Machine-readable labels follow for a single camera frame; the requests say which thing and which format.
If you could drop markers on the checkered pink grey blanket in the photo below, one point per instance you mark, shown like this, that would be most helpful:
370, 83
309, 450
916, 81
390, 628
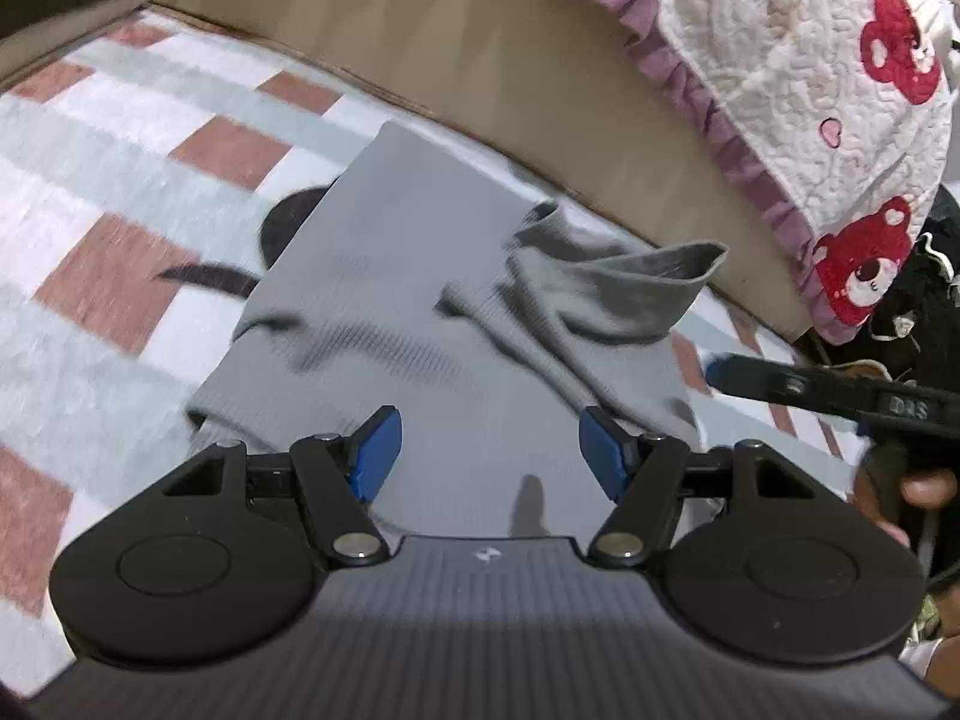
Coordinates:
112, 187

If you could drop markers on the person's right hand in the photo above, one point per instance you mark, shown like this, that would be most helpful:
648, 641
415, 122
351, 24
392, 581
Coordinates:
930, 491

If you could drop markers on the black garment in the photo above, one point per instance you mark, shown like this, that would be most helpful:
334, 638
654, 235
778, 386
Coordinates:
919, 292

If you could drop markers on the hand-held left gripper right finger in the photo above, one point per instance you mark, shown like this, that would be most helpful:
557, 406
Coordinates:
600, 450

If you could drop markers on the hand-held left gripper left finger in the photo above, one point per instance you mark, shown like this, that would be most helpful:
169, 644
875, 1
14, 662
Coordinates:
379, 450

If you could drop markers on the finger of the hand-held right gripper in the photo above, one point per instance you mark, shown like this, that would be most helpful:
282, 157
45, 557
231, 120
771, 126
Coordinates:
780, 384

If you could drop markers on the white quilt with red bears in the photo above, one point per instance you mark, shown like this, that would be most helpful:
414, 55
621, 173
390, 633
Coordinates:
810, 90

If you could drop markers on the grey knit garment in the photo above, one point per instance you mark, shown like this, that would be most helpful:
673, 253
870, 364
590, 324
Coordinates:
450, 315

